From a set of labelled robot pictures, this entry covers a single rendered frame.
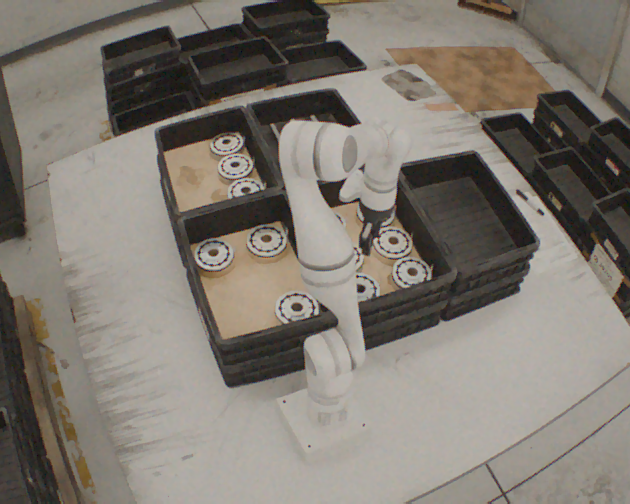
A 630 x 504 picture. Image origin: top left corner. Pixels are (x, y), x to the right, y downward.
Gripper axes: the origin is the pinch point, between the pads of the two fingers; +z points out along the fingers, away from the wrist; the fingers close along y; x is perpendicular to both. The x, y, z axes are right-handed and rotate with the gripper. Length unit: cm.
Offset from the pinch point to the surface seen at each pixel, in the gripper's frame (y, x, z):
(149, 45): 127, 157, 52
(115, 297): -24, 64, 31
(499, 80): 256, -18, 101
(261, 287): -10.1, 22.3, 17.5
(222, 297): -17.0, 29.7, 17.5
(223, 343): -34.3, 20.3, 7.4
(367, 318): -9.7, -4.6, 15.1
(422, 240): 17.0, -10.0, 12.9
